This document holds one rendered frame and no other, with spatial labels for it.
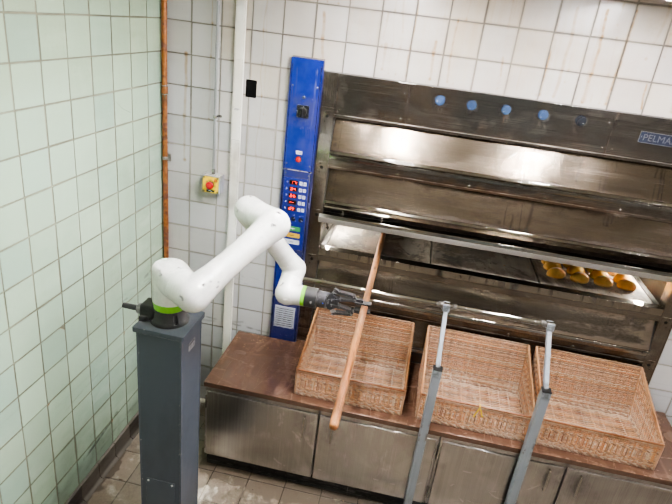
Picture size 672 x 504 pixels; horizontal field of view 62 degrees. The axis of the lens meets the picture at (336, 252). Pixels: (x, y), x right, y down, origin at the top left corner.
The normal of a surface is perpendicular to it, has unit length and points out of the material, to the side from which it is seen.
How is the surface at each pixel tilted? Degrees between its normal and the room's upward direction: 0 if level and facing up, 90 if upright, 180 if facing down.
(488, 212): 70
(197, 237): 90
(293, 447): 90
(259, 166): 90
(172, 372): 90
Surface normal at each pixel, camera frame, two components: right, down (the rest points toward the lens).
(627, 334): -0.13, 0.04
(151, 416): -0.18, 0.37
